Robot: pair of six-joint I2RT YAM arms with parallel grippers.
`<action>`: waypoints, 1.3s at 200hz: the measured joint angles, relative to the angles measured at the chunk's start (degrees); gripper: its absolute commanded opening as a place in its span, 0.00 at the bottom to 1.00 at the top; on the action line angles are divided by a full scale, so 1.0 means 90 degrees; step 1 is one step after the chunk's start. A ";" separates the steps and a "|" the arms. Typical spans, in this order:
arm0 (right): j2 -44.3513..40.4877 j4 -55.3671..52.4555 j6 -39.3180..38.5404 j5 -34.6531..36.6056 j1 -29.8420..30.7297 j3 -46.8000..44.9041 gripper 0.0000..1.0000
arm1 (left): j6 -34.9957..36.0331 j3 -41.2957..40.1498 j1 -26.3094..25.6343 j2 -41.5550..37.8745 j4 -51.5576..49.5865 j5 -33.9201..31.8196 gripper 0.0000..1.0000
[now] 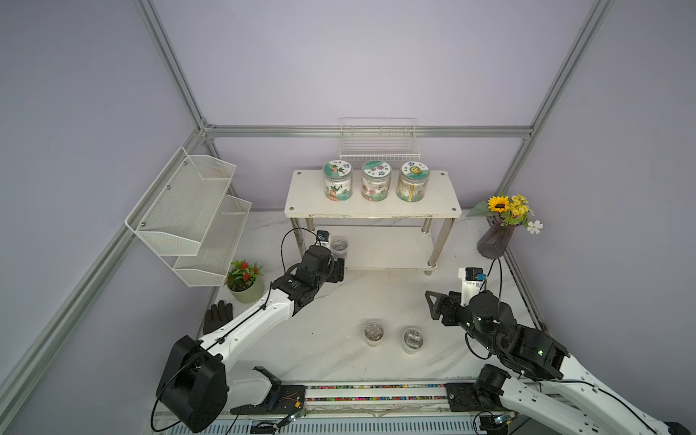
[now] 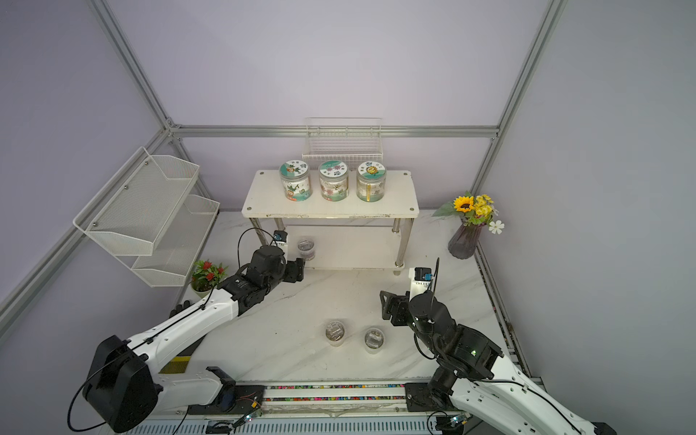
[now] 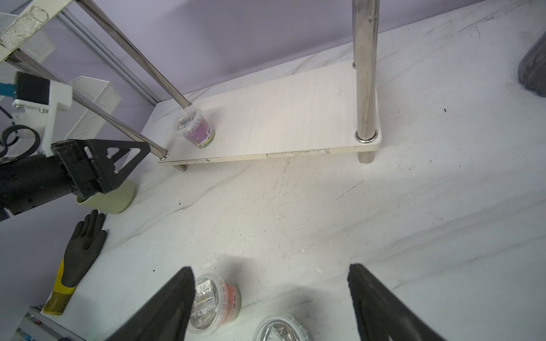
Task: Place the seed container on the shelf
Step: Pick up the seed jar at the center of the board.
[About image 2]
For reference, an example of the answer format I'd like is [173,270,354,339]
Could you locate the small clear jar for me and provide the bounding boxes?
[324,321,346,347]
[364,327,385,355]
[297,237,315,261]

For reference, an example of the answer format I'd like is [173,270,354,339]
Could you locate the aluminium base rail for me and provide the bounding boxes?
[116,377,545,435]

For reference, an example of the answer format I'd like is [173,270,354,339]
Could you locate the sunflower bouquet in dark vase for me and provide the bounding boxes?
[432,191,506,259]

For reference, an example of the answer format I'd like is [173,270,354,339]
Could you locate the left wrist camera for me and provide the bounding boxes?
[273,229,288,255]

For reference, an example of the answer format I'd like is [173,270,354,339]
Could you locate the small red flower pot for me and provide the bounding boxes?
[190,260,228,297]

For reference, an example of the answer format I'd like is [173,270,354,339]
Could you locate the black rubber glove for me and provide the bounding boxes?
[159,300,205,374]

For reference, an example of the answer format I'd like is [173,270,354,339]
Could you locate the white two-tier shelf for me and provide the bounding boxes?
[242,170,420,276]

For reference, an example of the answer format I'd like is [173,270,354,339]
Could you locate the white wire basket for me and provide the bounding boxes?
[303,117,384,170]

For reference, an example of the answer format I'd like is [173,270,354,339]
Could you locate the seed jar sunflower lid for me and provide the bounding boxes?
[356,161,387,202]

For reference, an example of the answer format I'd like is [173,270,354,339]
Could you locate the seed jar purple flower lid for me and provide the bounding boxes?
[319,161,349,202]

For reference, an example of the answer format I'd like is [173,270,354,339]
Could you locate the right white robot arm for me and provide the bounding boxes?
[380,290,616,434]

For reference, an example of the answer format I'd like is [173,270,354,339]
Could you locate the white mesh wall rack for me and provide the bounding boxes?
[72,148,219,287]

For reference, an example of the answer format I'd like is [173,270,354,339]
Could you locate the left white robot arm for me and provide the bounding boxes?
[78,245,306,433]

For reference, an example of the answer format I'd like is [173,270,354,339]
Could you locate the seed jar green plant lid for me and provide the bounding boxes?
[279,159,312,201]

